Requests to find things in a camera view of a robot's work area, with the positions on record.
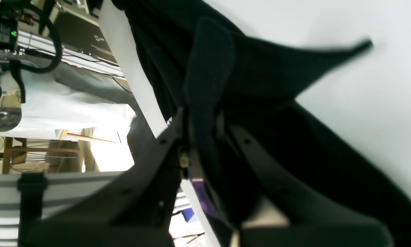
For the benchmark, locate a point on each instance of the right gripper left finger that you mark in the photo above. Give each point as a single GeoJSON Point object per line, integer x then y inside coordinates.
{"type": "Point", "coordinates": [133, 210]}

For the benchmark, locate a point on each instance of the wooden stool in background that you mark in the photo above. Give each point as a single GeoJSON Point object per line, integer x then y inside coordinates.
{"type": "Point", "coordinates": [26, 155]}

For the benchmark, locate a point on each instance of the black t-shirt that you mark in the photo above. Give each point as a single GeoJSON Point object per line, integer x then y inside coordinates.
{"type": "Point", "coordinates": [176, 39]}

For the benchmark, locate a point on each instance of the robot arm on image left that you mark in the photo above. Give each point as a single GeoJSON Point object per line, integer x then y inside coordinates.
{"type": "Point", "coordinates": [12, 87]}

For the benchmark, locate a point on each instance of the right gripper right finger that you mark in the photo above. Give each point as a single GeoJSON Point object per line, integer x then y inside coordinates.
{"type": "Point", "coordinates": [269, 207]}

